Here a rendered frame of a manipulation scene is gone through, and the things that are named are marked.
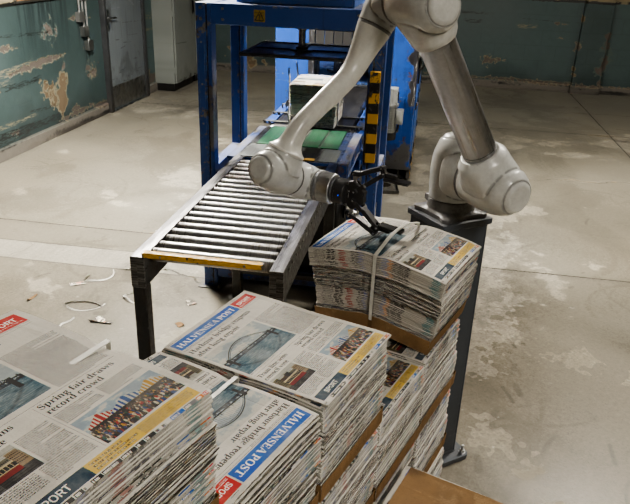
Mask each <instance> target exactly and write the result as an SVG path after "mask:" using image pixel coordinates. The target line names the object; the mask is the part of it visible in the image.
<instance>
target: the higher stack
mask: <svg viewBox="0 0 630 504"><path fill-rule="evenodd" d="M105 345H106V349H104V348H102V347H103V346H105ZM210 393H212V391H211V390H210V389H208V388H206V387H204V386H202V385H200V384H198V383H196V382H193V381H191V380H189V379H187V378H185V377H182V376H180V375H178V374H176V373H173V372H171V371H169V370H166V369H164V368H161V367H159V366H156V365H154V364H151V363H149V362H146V361H143V360H141V359H138V358H136V357H133V356H131V355H128V354H125V353H122V352H117V351H113V350H112V349H111V341H110V340H107V339H105V340H104V341H102V342H100V343H99V344H95V343H94V342H92V341H91V340H89V339H87V338H86V337H83V336H81V335H79V334H77V333H74V332H72V331H70V330H68V329H65V328H63V327H61V326H58V325H56V324H54V323H51V322H49V321H46V320H44V319H41V318H39V317H36V316H33V315H31V314H28V313H25V312H22V311H19V310H16V309H15V310H12V311H10V312H8V313H5V314H3V315H1V316H0V504H210V503H211V502H212V501H213V500H214V499H215V498H216V497H215V494H216V492H215V491H216V489H215V487H216V485H215V479H216V477H215V476H216V473H215V471H216V470H217V468H216V467H215V465H216V463H215V462H214V461H215V459H216V456H217V455H218V453H217V452H216V451H218V449H219V446H217V444H216V437H217V435H216V434H217V432H216V426H217V423H216V422H214V421H213V415H212V412H214V409H213V408H212V404H211V403H212V402H213V400H212V396H211V395H210Z"/></svg>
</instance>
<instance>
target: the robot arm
mask: <svg viewBox="0 0 630 504"><path fill-rule="evenodd" d="M460 12H461V0H365V2H364V5H363V8H362V11H361V14H360V16H359V19H358V21H357V25H356V28H355V32H354V36H353V39H352V42H351V46H350V49H349V52H348V54H347V57H346V59H345V61H344V63H343V65H342V66H341V68H340V69H339V71H338V72H337V73H336V74H335V75H334V76H333V78H332V79H331V80H330V81H329V82H328V83H327V84H326V85H325V86H324V87H323V88H322V89H321V90H320V91H319V92H318V93H317V94H316V95H315V96H314V97H313V98H312V99H311V100H310V101H309V102H308V103H307V104H306V105H305V106H304V107H303V108H302V109H301V110H300V111H299V112H298V113H297V114H296V116H295V117H294V118H293V119H292V120H291V122H290V123H289V125H288V126H287V128H286V129H285V130H284V132H283V133H282V135H281V136H280V137H279V138H278V139H276V140H274V141H270V142H269V144H268V145H267V146H266V147H265V148H264V149H263V150H261V151H259V152H258V153H256V154H255V155H254V156H253V157H252V158H251V160H250V162H249V165H248V173H249V176H250V178H251V180H252V181H253V183H254V184H255V185H257V186H258V187H260V188H261V189H263V190H264V191H267V192H269V193H273V194H278V195H285V196H288V197H292V198H296V199H304V200H309V199H310V200H315V201H319V202H323V203H327V204H332V203H336V204H340V205H344V206H347V207H349V208H350V209H349V213H348V214H347V217H348V218H350V219H353V220H354V221H355V222H357V223H358V224H359V225H360V226H361V227H363V228H364V229H365V230H366V231H367V232H369V233H370V234H371V235H372V236H374V235H375V234H377V233H378V231H381V232H384V233H390V232H393V231H394V230H395V229H397V228H398V227H396V226H393V225H390V224H387V223H384V222H381V223H379V222H378V220H377V219H376V218H375V217H374V215H373V214H372V213H371V212H370V210H369V209H368V208H367V205H366V204H365V202H366V195H367V191H366V189H365V188H366V187H368V186H370V185H372V184H373V183H375V182H377V181H379V180H380V179H382V178H383V181H385V182H389V183H393V184H397V185H401V186H405V187H408V186H409V185H410V184H411V181H407V180H403V179H399V178H398V175H396V174H392V173H388V172H387V170H386V168H387V166H386V165H381V166H377V167H373V168H370V169H366V170H355V171H353V172H351V175H352V176H353V180H350V179H346V178H342V177H340V176H339V175H338V174H336V173H332V172H328V171H325V170H321V169H318V168H316V167H315V166H313V165H310V164H309V163H306V162H303V159H304V158H303V155H302V151H301V149H302V144H303V141H304V139H305V137H306V135H307V134H308V132H309V131H310V129H311V128H312V127H313V126H314V125H315V124H316V123H317V122H318V121H319V120H320V119H321V118H322V117H323V116H324V115H325V114H326V113H327V112H328V111H329V110H330V109H332V108H333V107H334V106H335V105H336V104H337V103H338V102H339V101H340V100H341V99H342V98H343V97H344V96H345V95H346V94H347V93H348V92H349V91H350V90H351V89H352V88H353V87H354V86H355V85H356V83H357V82H358V81H359V80H360V78H361V77H362V76H363V74H364V73H365V71H366V70H367V68H368V67H369V65H370V64H371V62H372V61H373V59H374V58H375V56H376V55H377V54H378V52H379V51H380V49H381V48H382V47H383V45H384V44H385V43H386V41H387V40H388V39H389V37H390V35H391V34H392V32H393V31H394V29H395V27H397V28H398V29H399V30H400V31H401V33H402V34H403V35H404V36H405V38H406V39H407V40H408V42H409V43H410V45H411V46H412V48H414V49H415V50H416V51H418V52H420V54H421V56H422V58H423V61H424V63H425V66H426V68H427V71H428V73H429V76H430V78H431V80H432V83H433V85H434V88H435V90H436V93H437V95H438V98H439V100H440V102H441V105H442V107H443V110H444V112H445V115H446V117H447V120H448V122H449V124H450V127H451V129H452V132H448V133H446V134H445V135H444V136H443V137H441V138H440V140H439V141H438V143H437V145H436V147H435V149H434V152H433V156H432V161H431V167H430V176H429V192H426V193H425V199H426V200H427V201H426V202H420V203H415V204H414V209H417V210H420V211H422V212H424V213H426V214H427V215H429V216H431V217H433V218H435V219H437V220H438V221H440V222H441V223H442V224H445V225H449V224H452V223H455V222H461V221H466V220H472V219H478V218H486V216H487V213H488V214H491V215H496V216H509V215H512V214H514V213H517V212H519V211H521V210H522V209H523V208H524V207H525V206H526V205H527V203H528V201H529V199H530V195H531V185H530V182H529V180H528V178H527V176H526V174H525V173H524V172H523V171H521V170H520V168H519V166H518V165H517V163H516V162H515V160H514V159H513V158H512V156H511V154H510V153H509V151H508V150H507V148H506V147H505V146H504V145H503V144H501V143H498V142H495V141H494V138H493V136H492V133H491V130H490V128H489V125H488V122H487V119H486V117H485V114H484V111H483V109H482V106H481V103H480V101H479V98H478V95H477V92H476V90H475V87H474V84H473V82H472V79H471V76H470V74H469V71H468V68H467V65H466V63H465V60H464V57H463V55H462V52H461V49H460V46H459V44H458V41H457V38H456V34H457V29H458V18H459V15H460ZM376 172H381V174H380V175H378V176H377V177H375V178H373V179H371V180H370V181H368V182H366V183H364V184H363V185H362V184H361V183H360V182H359V181H358V180H357V179H358V178H360V177H361V176H364V175H368V174H372V173H376ZM361 206H362V207H361ZM355 208H357V210H358V211H359V212H361V213H362V214H363V216H364V217H365V218H366V219H367V220H365V219H364V218H363V217H362V216H361V215H359V214H358V213H357V212H356V211H355V210H354V209H355Z"/></svg>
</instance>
